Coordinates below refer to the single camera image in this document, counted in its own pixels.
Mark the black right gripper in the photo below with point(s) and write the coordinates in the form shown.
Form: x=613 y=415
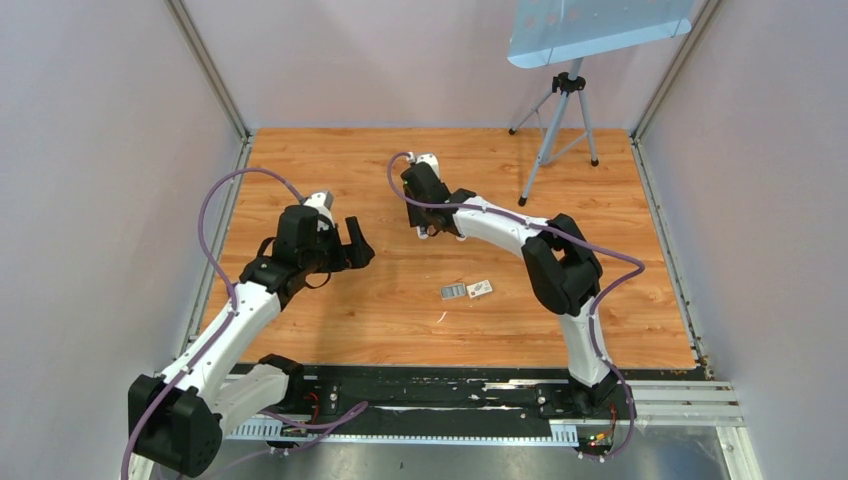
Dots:
x=424 y=216

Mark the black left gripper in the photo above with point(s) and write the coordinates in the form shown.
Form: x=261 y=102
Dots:
x=337 y=252

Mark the grey staple strips tray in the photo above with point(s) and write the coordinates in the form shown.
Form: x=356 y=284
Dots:
x=453 y=291

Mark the white staple box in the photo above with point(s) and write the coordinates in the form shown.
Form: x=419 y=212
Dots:
x=478 y=289

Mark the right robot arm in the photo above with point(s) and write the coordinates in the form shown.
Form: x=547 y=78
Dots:
x=564 y=274

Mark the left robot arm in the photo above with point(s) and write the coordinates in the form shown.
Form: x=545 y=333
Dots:
x=180 y=417

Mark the silver tripod stand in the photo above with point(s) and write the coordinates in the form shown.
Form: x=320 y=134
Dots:
x=565 y=85

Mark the light blue perforated panel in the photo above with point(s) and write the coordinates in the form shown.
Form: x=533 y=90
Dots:
x=556 y=31

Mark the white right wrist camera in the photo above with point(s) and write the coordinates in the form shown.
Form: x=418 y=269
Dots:
x=429 y=159

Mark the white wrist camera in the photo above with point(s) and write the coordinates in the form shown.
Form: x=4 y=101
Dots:
x=429 y=159
x=322 y=202

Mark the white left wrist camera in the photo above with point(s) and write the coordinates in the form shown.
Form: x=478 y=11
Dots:
x=322 y=202

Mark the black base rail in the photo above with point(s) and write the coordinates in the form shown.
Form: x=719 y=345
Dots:
x=442 y=405

